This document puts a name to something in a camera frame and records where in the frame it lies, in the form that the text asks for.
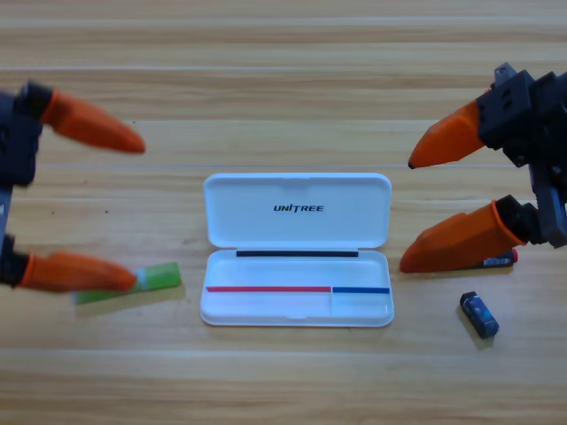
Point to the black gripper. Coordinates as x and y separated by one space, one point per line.
17 146
540 128

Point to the red and black marker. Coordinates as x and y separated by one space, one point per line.
500 261

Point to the green highlighter pen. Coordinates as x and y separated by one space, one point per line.
164 274

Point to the blue and black eraser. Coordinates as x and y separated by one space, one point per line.
480 315

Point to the white Unitree pencil case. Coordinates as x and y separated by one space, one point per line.
266 230

